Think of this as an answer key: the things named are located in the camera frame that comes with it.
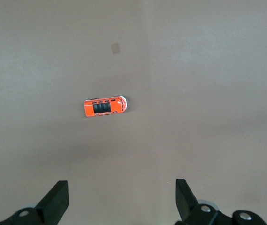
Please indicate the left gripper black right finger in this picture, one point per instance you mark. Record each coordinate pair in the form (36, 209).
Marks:
(189, 206)

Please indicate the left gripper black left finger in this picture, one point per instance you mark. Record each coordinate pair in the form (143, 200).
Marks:
(51, 206)

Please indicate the orange toy bus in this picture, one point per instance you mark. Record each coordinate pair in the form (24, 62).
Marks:
(114, 106)

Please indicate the brown tape patch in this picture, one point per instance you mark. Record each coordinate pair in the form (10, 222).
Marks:
(115, 48)

